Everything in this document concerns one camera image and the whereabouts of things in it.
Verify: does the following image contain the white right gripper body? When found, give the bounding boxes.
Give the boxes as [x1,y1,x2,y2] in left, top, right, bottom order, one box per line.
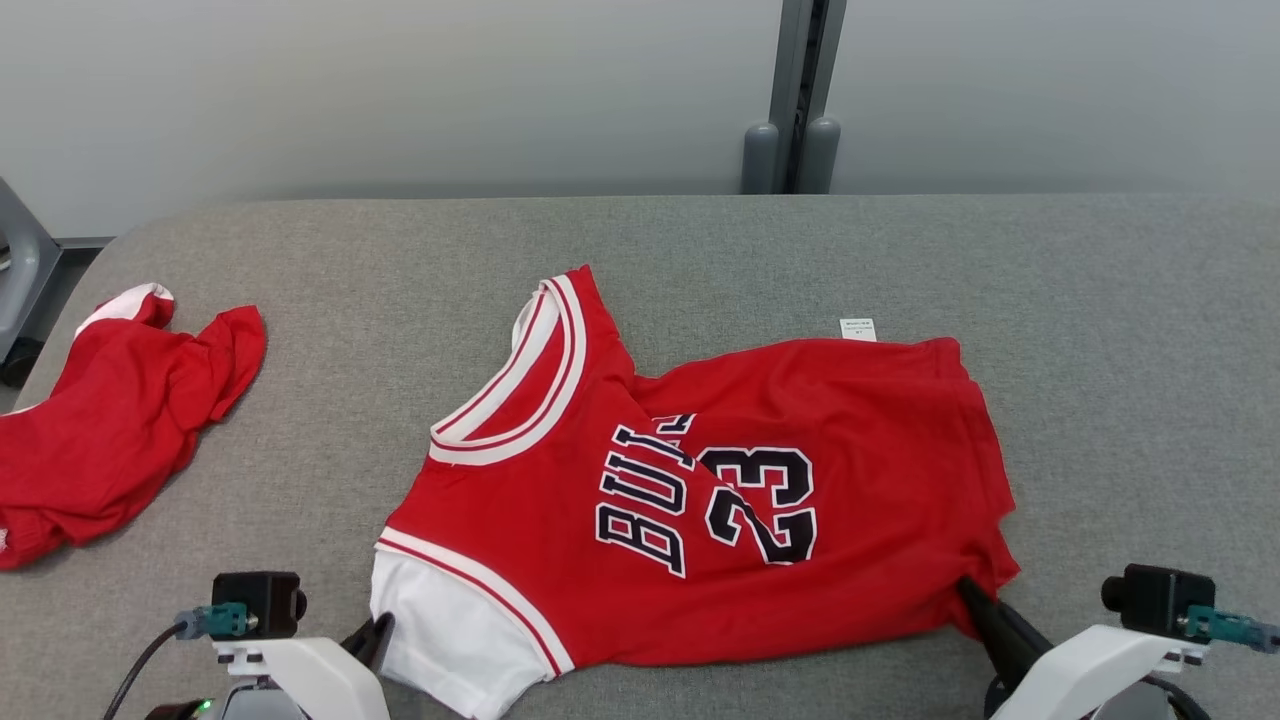
[988,624,1213,720]

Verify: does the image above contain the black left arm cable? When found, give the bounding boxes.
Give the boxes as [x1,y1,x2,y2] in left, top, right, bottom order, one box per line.
[100,620,189,720]

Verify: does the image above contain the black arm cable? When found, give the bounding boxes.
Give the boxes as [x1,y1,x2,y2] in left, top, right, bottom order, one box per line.
[100,620,189,720]
[1140,675,1213,720]

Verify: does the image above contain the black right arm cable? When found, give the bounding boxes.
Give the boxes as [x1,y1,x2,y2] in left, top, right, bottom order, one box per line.
[1140,675,1213,720]

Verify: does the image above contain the teal right camera connector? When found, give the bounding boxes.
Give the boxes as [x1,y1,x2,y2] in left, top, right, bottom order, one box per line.
[1180,606,1280,653]

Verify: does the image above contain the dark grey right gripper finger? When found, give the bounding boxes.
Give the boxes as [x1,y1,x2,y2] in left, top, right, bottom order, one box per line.
[956,576,1053,693]

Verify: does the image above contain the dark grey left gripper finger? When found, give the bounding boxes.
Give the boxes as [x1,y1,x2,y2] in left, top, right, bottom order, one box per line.
[340,612,396,674]

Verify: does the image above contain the red shorts with white trim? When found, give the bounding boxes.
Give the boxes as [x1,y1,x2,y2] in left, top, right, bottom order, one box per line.
[0,283,268,572]

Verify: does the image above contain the grey chair base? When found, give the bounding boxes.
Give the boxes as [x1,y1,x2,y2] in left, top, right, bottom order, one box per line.
[0,178,63,389]

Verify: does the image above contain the teal camera connector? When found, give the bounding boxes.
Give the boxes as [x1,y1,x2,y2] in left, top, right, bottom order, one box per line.
[1180,606,1280,653]
[175,603,251,641]

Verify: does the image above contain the teal left camera connector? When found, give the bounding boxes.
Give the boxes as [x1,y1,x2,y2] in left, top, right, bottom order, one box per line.
[175,603,251,641]

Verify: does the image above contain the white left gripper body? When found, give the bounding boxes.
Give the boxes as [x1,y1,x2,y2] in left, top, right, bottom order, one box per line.
[213,637,392,720]

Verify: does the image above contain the red basketball jersey number 23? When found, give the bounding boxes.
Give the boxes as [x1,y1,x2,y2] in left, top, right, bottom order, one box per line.
[370,264,1023,720]

